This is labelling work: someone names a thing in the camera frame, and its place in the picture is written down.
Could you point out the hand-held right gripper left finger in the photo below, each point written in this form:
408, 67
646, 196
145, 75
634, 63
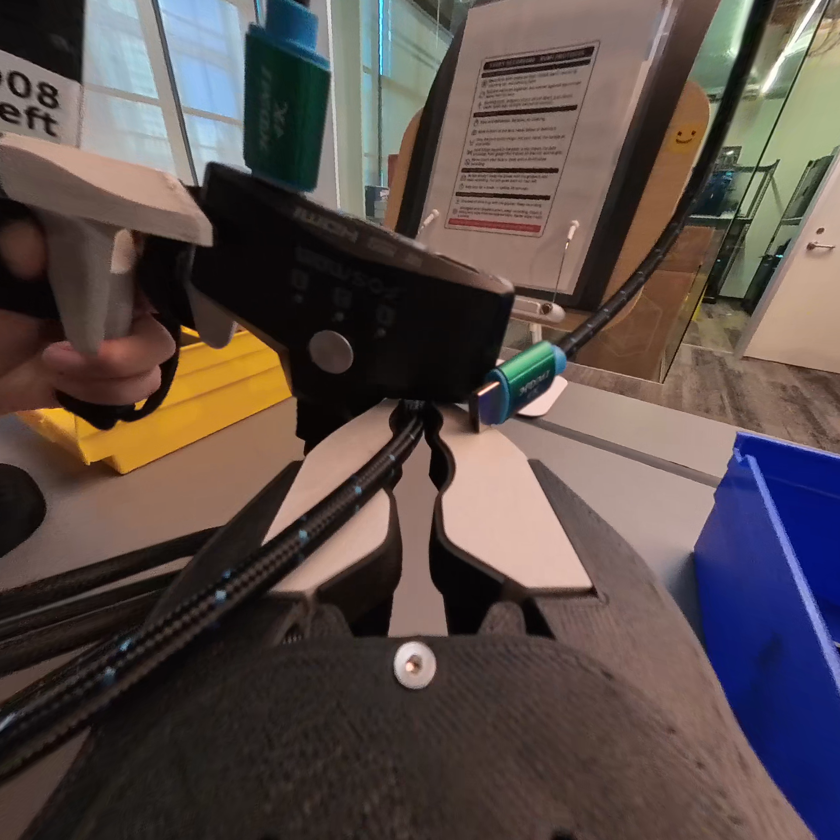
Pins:
341, 552

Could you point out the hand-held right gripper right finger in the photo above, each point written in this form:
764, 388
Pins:
505, 525

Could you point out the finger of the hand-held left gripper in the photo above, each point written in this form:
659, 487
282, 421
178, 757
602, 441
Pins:
98, 190
216, 325

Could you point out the black HDMI switch box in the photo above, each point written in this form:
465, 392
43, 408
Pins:
367, 262

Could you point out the blue plastic bin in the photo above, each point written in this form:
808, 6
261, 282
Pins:
761, 623

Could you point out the person's left hand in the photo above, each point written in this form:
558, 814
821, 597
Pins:
98, 374

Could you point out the yellow plastic bin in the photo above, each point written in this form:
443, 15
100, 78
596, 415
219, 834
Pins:
197, 407

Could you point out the glass window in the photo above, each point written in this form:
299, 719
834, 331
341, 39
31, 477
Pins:
197, 79

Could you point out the black textured pad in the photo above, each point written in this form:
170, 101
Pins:
16, 508

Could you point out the black framed instruction sign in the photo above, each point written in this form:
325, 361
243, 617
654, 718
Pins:
525, 131

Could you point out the white door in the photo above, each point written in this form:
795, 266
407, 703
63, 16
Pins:
794, 302

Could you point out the wooden board with smiley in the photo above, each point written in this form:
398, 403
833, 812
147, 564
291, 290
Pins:
669, 177

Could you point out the white stand bracket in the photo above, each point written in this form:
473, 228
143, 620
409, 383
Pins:
535, 308

